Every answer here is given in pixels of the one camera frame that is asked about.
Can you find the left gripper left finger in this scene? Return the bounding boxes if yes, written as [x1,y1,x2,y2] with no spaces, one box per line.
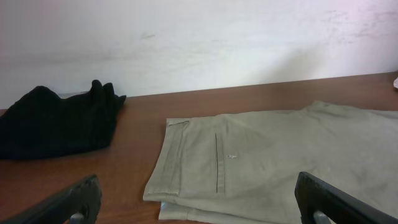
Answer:
[1,174,102,224]

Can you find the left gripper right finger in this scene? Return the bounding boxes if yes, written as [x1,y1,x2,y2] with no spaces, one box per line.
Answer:
[294,172,397,224]

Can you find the khaki green shorts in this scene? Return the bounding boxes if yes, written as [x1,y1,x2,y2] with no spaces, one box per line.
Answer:
[143,101,397,223]

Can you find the black folded garment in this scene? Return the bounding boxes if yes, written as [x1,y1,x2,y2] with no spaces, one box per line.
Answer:
[1,80,126,160]

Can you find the white garment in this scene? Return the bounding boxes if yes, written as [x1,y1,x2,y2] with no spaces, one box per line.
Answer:
[393,78,398,89]

